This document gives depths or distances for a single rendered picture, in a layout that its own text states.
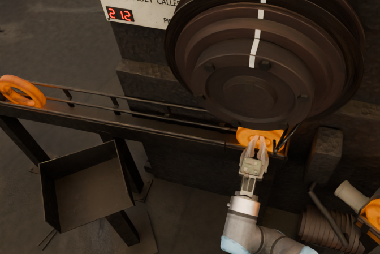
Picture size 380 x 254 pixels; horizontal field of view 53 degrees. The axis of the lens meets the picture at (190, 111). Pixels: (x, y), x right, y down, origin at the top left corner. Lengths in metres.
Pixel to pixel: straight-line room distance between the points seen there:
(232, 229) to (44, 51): 1.99
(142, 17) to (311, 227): 0.87
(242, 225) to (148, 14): 0.66
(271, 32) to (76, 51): 2.04
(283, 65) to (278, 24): 0.08
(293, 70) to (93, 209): 0.86
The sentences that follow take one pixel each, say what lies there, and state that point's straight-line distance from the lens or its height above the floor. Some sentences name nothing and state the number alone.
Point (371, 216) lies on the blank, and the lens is 1.28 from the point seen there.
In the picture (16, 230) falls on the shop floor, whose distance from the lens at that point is 2.16.
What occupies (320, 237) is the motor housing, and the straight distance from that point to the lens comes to 1.42.
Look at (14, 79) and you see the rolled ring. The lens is 1.55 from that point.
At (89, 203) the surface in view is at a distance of 1.39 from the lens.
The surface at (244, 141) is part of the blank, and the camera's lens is 1.28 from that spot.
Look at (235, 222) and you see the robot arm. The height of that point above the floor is 0.72.
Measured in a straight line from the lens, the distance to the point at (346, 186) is 1.29.
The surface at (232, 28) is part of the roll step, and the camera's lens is 0.80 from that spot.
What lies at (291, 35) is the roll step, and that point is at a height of 1.27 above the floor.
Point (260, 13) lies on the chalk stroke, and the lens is 0.79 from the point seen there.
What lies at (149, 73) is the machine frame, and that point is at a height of 0.87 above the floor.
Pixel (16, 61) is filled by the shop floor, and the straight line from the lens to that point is 2.82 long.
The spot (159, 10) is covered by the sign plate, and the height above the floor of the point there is 1.13.
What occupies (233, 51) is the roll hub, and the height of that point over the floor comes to 1.25.
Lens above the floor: 1.83
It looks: 56 degrees down
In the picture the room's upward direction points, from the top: 8 degrees counter-clockwise
